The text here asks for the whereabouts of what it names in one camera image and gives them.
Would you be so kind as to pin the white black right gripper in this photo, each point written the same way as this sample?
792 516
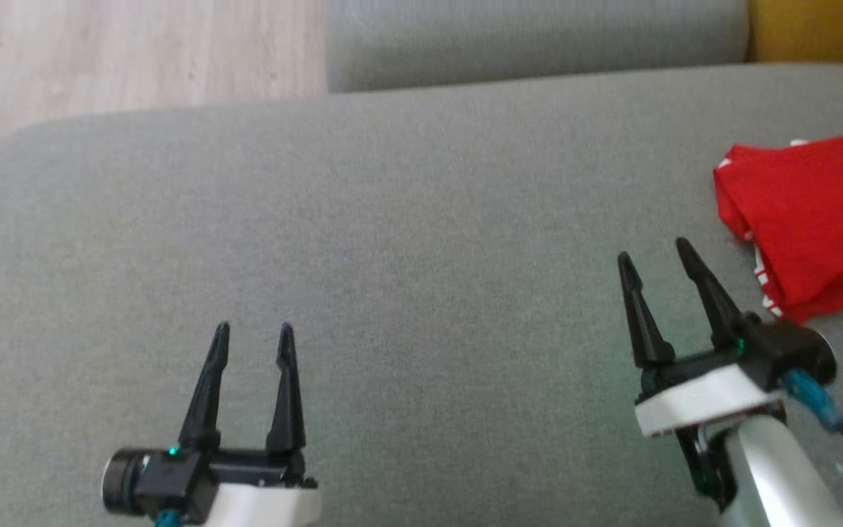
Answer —
699 399

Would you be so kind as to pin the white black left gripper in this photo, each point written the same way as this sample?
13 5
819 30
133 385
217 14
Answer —
268 505

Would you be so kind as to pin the red garment with white stripes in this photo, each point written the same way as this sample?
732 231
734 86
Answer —
817 219

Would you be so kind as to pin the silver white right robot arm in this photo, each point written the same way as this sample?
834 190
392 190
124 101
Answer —
773 476

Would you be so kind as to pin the wide grey sofa ottoman seat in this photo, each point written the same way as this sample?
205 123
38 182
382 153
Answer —
392 256

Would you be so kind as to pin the grey sofa seat cushion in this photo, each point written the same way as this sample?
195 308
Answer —
538 36

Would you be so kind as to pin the yellow sofa backrest cushion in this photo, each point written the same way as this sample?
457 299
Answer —
817 29

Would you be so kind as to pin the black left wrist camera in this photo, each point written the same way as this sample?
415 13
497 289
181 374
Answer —
173 483

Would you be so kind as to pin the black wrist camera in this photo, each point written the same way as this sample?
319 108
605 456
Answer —
173 483
787 348

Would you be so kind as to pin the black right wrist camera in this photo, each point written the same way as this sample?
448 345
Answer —
787 348

